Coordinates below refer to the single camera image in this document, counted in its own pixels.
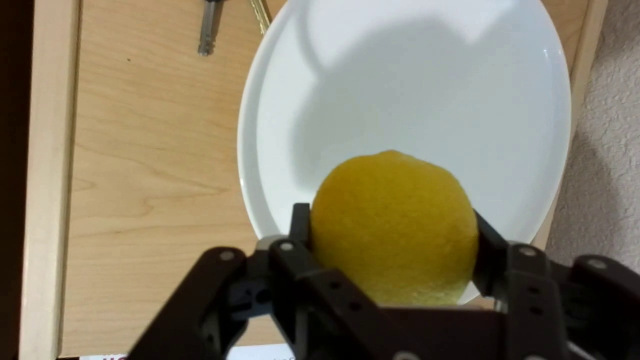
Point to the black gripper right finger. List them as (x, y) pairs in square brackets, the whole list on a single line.
[(552, 306)]

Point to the white round plate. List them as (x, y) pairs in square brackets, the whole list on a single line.
[(412, 87)]

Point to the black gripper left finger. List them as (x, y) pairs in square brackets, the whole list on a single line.
[(313, 306)]

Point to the wooden nightstand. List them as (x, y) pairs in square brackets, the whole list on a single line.
[(147, 187)]

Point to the yellow lemon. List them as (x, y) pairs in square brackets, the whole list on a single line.
[(393, 226)]

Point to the small black metal object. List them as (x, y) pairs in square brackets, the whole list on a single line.
[(211, 26)]

